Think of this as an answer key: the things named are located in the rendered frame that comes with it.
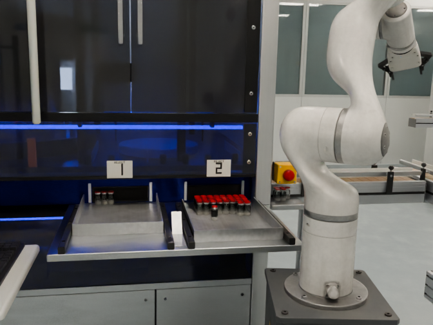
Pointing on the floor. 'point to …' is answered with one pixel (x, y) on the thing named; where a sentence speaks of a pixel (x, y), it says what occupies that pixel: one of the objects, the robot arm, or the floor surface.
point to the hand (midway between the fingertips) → (406, 72)
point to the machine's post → (264, 145)
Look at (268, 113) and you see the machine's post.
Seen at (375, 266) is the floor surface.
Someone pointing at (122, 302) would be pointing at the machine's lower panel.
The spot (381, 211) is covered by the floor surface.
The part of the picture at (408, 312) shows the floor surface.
